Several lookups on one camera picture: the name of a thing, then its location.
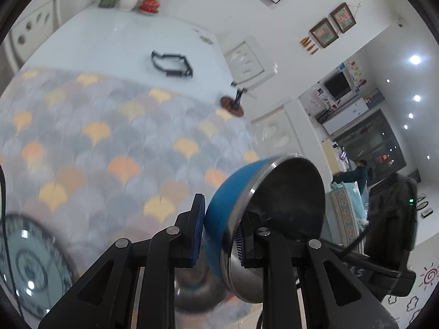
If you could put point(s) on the white chair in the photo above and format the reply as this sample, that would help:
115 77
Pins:
38 21
248 63
285 130

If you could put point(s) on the white chair far left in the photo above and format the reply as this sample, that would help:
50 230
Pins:
38 21

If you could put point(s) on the small framed picture upper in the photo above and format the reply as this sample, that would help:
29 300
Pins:
343 17

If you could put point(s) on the blue steel bowl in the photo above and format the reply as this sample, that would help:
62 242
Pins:
286 191

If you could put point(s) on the red steel bowl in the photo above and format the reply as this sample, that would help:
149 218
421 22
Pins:
198 290

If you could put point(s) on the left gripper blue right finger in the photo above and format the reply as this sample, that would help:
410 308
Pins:
246 240

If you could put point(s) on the scallop patterned placemat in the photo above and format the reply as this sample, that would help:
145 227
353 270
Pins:
94 158

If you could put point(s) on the black microwave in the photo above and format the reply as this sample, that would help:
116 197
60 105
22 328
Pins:
337 86

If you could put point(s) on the small framed picture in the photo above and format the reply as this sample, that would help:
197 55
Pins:
324 33
343 17

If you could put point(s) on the white chair near right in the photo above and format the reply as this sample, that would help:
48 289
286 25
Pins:
285 130

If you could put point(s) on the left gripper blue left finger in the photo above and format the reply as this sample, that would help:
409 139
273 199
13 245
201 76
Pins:
196 222

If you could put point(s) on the white chair far right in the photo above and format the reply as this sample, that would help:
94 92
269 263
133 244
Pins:
248 63

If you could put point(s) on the small framed picture lower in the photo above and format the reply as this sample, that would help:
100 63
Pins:
324 33

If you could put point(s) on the blue patterned plate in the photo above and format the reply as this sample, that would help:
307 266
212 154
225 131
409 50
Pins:
33 266

